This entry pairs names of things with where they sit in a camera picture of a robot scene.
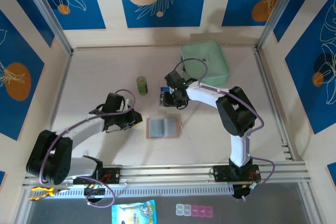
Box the tan leather card holder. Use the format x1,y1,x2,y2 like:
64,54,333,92
146,117,183,138

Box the green cylindrical can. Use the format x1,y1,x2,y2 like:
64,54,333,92
135,76,149,96

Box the mint green zip pouch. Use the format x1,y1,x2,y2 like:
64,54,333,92
180,40,230,86

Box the blue snack packet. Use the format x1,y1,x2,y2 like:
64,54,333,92
111,199,159,224

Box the yellow black pliers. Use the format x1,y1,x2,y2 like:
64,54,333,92
29,186,70,201

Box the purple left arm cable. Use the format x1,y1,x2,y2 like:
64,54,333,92
38,89,136,209

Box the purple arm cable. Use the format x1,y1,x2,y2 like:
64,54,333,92
38,89,136,209
174,58,276,201

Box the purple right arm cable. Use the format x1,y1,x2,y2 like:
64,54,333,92
174,58,276,201

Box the aluminium table edge rail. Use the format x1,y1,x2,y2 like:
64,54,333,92
39,50,74,167
253,49,295,162

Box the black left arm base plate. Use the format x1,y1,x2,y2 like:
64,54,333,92
72,166,121,185

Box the aluminium mounting rail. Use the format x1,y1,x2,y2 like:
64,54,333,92
22,162,312,189

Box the slotted grey cable duct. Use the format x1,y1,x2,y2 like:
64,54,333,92
22,184,234,200

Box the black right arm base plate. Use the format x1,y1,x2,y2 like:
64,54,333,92
212,164,261,183

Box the aluminium frame post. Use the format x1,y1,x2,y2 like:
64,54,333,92
256,0,301,51
19,0,74,56

